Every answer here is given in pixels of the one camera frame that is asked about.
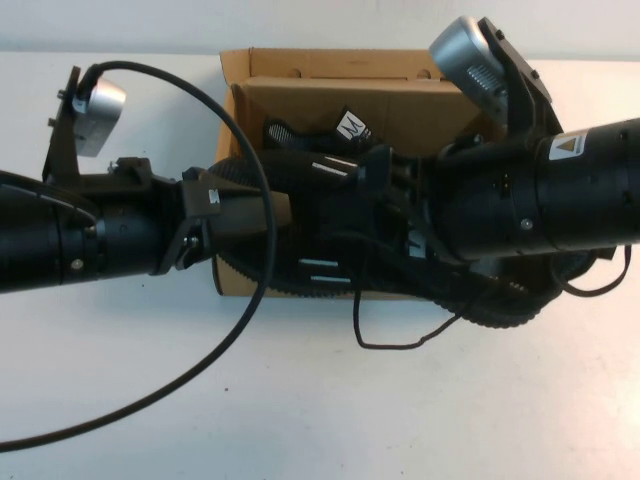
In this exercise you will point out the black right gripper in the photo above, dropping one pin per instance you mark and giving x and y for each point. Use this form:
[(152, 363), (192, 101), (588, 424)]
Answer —
[(480, 210)]

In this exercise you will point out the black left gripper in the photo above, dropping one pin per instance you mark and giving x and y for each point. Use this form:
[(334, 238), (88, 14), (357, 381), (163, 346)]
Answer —
[(130, 240)]

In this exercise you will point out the black knit sneaker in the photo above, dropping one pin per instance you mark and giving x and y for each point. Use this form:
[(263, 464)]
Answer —
[(325, 225), (350, 125)]

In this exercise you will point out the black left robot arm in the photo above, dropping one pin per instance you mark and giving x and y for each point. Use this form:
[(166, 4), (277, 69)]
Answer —
[(30, 240)]

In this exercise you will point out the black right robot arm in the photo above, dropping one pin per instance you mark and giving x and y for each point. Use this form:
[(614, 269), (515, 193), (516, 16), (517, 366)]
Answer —
[(590, 200)]

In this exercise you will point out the brown cardboard shoe box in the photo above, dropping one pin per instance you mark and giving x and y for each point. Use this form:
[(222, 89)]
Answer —
[(350, 95)]

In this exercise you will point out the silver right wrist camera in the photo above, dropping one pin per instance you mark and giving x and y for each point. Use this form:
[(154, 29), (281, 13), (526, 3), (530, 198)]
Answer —
[(460, 55)]

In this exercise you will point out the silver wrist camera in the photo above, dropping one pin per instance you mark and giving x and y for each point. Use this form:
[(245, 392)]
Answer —
[(460, 55), (100, 115)]

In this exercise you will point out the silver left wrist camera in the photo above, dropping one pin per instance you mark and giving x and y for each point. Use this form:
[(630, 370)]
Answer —
[(100, 115)]

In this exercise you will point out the black right camera mount bracket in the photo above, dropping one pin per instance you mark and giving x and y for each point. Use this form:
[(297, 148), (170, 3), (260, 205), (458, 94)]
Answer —
[(525, 85)]

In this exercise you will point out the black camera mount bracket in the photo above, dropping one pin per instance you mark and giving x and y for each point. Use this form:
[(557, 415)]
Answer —
[(525, 85), (62, 130)]

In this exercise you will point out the black left camera mount bracket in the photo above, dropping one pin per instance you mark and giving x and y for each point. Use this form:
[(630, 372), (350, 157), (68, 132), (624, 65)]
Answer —
[(62, 130)]

